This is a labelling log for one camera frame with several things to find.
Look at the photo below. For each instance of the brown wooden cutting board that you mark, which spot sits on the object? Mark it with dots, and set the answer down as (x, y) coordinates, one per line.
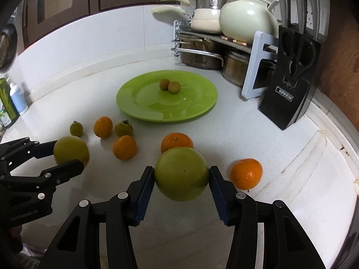
(345, 61)

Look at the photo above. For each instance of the large cream pot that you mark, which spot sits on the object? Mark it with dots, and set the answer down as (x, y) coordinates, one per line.
(244, 19)

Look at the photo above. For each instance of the green bottle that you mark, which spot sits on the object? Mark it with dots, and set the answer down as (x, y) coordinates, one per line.
(7, 101)

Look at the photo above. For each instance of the steel pot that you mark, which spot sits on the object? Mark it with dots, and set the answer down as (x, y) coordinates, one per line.
(238, 68)
(200, 58)

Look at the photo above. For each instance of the small yellow-green tomato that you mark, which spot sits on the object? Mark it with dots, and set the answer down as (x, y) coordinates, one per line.
(75, 129)

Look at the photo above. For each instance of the grey-blue dish rack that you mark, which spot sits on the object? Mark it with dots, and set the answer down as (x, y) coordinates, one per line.
(252, 86)

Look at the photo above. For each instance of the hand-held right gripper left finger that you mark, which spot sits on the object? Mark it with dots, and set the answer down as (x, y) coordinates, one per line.
(143, 199)

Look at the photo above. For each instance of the white and blue bottle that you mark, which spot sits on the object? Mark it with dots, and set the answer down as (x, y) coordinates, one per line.
(18, 99)

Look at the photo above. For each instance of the green apple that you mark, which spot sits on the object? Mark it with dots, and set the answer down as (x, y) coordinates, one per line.
(181, 173)

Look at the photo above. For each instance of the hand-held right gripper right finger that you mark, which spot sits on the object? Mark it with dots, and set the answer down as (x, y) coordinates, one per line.
(218, 199)

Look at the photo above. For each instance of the dark green tomato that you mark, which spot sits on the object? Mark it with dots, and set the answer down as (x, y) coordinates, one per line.
(123, 129)

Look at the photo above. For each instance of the green plate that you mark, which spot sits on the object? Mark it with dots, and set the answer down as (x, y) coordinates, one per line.
(145, 102)

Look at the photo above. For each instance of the black kitchen scissors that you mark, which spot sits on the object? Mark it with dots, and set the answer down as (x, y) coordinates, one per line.
(294, 58)

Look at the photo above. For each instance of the small brown longan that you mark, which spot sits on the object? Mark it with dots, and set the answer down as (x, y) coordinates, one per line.
(174, 87)
(163, 84)

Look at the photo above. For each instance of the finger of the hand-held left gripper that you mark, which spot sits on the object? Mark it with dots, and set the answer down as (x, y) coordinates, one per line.
(46, 149)
(67, 169)

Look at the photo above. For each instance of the yellow-green apple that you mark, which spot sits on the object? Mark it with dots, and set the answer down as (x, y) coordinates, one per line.
(71, 150)

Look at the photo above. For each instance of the black knife block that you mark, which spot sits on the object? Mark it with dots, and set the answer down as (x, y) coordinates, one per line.
(283, 106)

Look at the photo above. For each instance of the small orange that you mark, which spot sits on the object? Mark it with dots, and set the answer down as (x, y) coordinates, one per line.
(103, 127)

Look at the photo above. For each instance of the dark round object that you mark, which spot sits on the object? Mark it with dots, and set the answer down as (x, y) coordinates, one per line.
(7, 47)

